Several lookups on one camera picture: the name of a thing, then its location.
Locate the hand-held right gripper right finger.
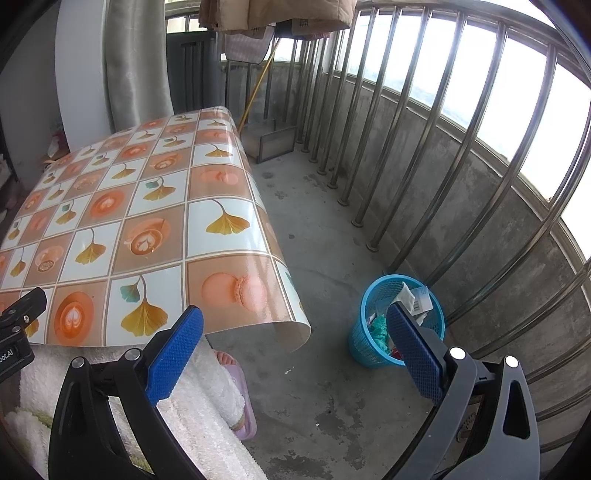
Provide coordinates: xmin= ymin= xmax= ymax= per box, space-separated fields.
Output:
xmin=385 ymin=302 xmax=541 ymax=480

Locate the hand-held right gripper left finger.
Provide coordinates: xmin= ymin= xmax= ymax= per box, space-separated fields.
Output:
xmin=48 ymin=305 xmax=205 ymax=480

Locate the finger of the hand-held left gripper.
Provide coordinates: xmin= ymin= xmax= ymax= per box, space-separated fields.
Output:
xmin=0 ymin=286 xmax=48 ymax=342

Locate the green plastic bag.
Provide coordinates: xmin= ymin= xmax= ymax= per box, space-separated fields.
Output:
xmin=367 ymin=314 xmax=393 ymax=354

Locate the blue plastic mesh basket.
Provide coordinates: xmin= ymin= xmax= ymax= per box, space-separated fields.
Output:
xmin=348 ymin=274 xmax=446 ymax=368

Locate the blue and white carton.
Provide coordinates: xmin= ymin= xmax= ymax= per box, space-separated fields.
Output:
xmin=392 ymin=281 xmax=433 ymax=326

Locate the white fluffy robe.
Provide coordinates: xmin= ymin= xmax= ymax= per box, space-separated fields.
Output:
xmin=4 ymin=342 xmax=269 ymax=480

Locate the pink slipper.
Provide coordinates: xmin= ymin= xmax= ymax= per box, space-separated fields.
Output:
xmin=217 ymin=362 xmax=257 ymax=440

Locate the metal balcony railing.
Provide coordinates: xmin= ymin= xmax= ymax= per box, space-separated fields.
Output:
xmin=164 ymin=0 xmax=591 ymax=462

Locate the patterned plastic tablecloth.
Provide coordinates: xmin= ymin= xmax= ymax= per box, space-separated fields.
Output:
xmin=0 ymin=105 xmax=312 ymax=354

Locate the metal dustpan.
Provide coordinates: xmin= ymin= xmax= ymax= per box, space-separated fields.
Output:
xmin=240 ymin=119 xmax=296 ymax=164

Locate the grey curtain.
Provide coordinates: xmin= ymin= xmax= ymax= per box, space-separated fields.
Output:
xmin=102 ymin=0 xmax=174 ymax=132

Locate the hanging checkered cloth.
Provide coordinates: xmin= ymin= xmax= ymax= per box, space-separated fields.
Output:
xmin=222 ymin=25 xmax=276 ymax=64

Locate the hanging tan jacket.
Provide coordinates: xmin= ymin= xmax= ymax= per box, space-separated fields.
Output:
xmin=198 ymin=0 xmax=358 ymax=33

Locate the yellow broom handle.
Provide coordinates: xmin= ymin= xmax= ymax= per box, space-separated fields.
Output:
xmin=236 ymin=39 xmax=280 ymax=134

